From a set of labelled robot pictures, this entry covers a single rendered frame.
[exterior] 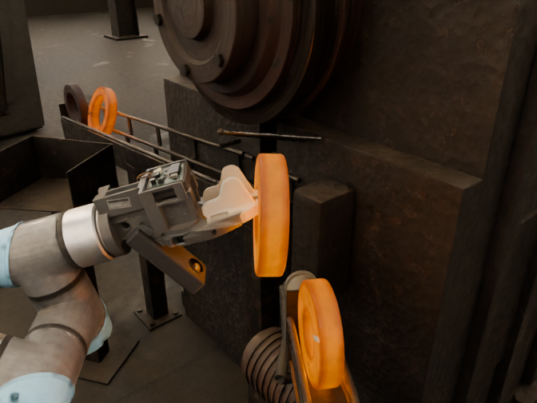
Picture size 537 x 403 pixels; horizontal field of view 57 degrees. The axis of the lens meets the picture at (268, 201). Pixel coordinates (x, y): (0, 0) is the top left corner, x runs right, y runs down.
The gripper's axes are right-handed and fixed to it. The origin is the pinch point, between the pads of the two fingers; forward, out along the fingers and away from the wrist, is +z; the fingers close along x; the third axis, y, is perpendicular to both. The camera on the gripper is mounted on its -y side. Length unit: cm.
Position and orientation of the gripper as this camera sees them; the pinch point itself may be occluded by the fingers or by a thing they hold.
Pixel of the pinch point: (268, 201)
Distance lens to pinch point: 62.2
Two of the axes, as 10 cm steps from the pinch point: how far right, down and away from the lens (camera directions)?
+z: 9.6, -2.6, -0.5
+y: -2.6, -8.5, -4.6
